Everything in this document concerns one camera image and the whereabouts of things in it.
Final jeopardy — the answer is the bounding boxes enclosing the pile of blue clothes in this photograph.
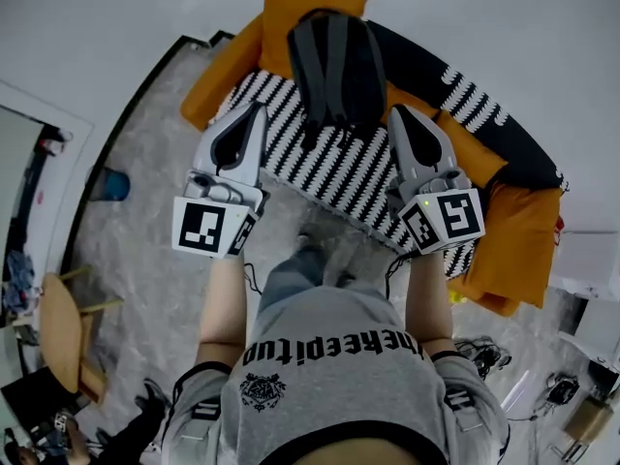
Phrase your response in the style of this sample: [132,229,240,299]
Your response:
[1,248,39,315]

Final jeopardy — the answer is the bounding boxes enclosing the black cable bundle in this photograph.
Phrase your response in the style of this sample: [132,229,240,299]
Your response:
[453,335,513,383]

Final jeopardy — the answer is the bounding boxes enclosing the white cabinet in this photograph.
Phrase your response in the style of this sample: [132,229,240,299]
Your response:
[545,229,620,304]

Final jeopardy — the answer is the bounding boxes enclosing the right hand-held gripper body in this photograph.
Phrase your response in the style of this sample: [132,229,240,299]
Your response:
[385,170,487,256]

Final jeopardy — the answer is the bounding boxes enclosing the blue waste bin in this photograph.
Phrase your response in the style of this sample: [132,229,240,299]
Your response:
[90,169,133,203]

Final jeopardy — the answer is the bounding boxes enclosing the person's blue jeans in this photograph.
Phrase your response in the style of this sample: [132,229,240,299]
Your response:
[255,239,392,310]

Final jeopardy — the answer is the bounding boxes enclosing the cardboard box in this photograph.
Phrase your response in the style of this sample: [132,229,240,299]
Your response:
[560,393,615,449]

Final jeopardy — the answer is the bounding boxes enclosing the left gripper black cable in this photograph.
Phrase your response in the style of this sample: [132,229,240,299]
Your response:
[241,261,265,295]

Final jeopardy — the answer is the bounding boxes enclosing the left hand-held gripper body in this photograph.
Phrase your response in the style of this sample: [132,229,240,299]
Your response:
[171,171,270,260]

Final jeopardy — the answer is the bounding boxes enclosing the medium orange cushion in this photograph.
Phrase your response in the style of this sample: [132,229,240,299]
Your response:
[434,108,509,189]

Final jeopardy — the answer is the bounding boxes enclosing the person's right forearm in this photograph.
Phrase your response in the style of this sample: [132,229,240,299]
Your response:
[403,248,457,357]

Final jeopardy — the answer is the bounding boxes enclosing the wooden chair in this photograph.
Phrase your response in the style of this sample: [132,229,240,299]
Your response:
[37,263,126,405]

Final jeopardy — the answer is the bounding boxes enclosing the black device with cables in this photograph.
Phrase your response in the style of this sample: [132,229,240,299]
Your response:
[545,372,581,407]

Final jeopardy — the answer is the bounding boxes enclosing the black backpack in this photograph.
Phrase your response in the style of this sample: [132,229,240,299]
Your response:
[285,9,389,153]

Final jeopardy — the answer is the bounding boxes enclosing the black white striped blanket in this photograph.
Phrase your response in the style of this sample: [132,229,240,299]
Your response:
[206,18,572,281]

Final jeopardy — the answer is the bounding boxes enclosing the person's left forearm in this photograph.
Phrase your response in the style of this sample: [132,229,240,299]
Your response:
[195,256,249,358]

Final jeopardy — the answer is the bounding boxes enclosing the person's grey printed shirt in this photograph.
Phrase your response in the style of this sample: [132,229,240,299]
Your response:
[161,284,511,465]

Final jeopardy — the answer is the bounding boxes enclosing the small orange cushion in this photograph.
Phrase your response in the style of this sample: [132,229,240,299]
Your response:
[385,86,441,126]

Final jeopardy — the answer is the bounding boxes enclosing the orange sofa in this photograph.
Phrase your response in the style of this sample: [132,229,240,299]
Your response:
[178,0,567,318]

